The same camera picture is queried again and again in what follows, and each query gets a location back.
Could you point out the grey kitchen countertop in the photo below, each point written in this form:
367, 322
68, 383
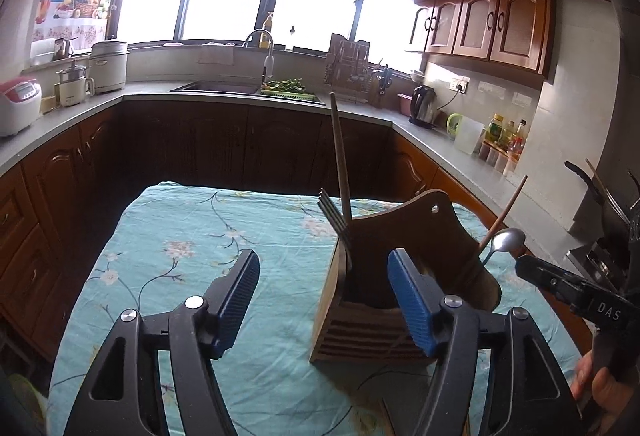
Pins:
450, 150

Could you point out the long wooden chopstick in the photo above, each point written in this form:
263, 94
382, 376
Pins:
340, 155

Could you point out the steel electric kettle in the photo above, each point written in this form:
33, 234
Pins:
422, 108

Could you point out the wooden base cabinets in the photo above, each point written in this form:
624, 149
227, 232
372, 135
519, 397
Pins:
200, 140

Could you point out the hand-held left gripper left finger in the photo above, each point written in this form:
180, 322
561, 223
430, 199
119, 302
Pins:
235, 301

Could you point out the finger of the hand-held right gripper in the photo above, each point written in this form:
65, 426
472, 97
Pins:
545, 278

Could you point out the wooden wall cabinets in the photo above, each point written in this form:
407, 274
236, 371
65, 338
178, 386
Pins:
500, 25

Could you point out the teal floral tablecloth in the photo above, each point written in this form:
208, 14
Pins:
200, 236

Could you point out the white dish cloth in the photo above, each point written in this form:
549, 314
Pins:
216, 54

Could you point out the white wall outlet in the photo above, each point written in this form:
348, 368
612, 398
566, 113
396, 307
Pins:
460, 84

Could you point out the black wok with lid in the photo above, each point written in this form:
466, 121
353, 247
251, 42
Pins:
612, 211

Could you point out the row of spice jars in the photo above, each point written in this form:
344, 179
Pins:
495, 158

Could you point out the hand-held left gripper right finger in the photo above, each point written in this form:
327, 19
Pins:
412, 301

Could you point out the pink plastic container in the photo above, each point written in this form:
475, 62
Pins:
404, 104

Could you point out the large white electric cooker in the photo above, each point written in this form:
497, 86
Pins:
107, 68

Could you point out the small white black-capped bottle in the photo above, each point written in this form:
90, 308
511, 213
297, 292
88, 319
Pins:
289, 40

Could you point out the person's right hand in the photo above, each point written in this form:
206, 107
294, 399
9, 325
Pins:
585, 383

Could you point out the small metal pot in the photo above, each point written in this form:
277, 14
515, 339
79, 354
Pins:
62, 49

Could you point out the small yellow box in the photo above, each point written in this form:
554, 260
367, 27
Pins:
49, 104

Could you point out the yellow dish soap bottle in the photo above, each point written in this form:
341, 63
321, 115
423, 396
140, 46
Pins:
265, 35

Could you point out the yellow cooking oil bottle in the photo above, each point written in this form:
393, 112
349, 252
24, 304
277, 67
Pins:
495, 130

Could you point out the metal dish rack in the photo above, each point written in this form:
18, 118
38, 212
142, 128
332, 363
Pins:
347, 80

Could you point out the wooden utensil holder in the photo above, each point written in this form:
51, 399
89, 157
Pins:
365, 276

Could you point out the kitchen sink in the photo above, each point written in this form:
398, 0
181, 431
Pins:
215, 87

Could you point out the metal spoon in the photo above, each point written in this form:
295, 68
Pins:
507, 240

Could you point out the chrome kitchen faucet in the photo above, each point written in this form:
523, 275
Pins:
268, 63

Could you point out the white blender jug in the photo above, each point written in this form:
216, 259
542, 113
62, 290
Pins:
72, 88

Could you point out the steel gas stove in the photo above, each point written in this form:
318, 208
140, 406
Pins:
600, 261

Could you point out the green basket of vegetables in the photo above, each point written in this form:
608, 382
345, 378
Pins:
285, 86

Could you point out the metal fork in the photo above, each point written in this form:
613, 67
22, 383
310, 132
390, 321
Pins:
335, 213

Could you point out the red and white rice cooker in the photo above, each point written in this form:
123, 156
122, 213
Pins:
20, 108

